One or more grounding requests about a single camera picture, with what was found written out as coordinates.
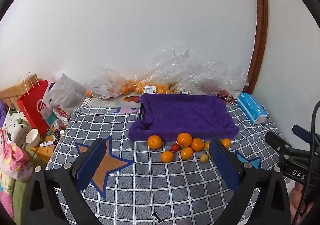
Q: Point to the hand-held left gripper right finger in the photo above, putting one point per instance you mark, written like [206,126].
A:
[225,167]

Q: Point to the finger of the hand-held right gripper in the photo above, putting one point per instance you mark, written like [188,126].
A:
[301,130]
[277,142]

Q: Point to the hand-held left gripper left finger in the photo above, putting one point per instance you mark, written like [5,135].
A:
[91,165]

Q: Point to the small mandarin orange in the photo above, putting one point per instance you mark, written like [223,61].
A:
[167,156]
[226,143]
[198,145]
[186,153]

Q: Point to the tiny mandarin orange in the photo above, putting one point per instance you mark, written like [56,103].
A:
[207,145]

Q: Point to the large bumpy orange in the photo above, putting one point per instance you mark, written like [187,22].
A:
[184,139]

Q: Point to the small red fruit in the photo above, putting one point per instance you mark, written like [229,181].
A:
[175,147]

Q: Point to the purple towel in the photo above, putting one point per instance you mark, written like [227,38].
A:
[185,115]

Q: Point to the medium round orange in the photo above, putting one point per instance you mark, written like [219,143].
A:
[155,142]

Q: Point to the black tray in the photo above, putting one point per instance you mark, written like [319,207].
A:
[142,112]

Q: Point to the clear bag of red fruits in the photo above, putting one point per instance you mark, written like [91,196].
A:
[215,87]

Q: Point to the clear bag of yellow fruits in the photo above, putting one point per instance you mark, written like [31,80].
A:
[172,89]

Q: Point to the person's right hand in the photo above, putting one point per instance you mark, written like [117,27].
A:
[297,197]

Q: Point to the small yellow fruit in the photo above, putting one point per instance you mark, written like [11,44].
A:
[204,158]

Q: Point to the blue tissue pack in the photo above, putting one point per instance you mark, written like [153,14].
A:
[250,106]

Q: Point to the wooden nightstand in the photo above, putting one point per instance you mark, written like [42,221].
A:
[43,155]

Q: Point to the white tube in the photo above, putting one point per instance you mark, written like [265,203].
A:
[46,143]

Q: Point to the red snack packet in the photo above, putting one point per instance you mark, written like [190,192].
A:
[58,112]

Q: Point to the grey checkered blanket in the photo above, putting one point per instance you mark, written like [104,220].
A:
[150,185]

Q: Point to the printed paper sheet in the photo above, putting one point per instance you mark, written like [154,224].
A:
[107,102]

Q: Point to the white cup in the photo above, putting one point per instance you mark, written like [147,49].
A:
[32,137]

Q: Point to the white plastic bag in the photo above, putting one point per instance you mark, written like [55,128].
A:
[66,92]

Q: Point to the green cloth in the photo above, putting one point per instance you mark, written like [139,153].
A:
[20,197]

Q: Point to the pink printed blanket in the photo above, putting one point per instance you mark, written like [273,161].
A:
[12,165]

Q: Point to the red paper bag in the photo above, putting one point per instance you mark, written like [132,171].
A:
[32,107]

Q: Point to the clear bag of oranges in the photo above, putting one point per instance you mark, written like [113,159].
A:
[105,82]

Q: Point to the white star-patterned pillow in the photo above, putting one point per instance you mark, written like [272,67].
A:
[15,125]

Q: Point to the clear bag of mandarins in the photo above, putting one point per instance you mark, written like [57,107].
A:
[135,87]

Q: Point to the purple plush cloth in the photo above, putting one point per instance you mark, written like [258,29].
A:
[2,110]

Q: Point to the wooden headboard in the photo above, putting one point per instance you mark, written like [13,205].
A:
[10,95]

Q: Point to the crumpled clear plastic bags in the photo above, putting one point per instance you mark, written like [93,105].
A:
[180,70]

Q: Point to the brown wooden door frame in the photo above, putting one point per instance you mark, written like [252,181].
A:
[261,27]

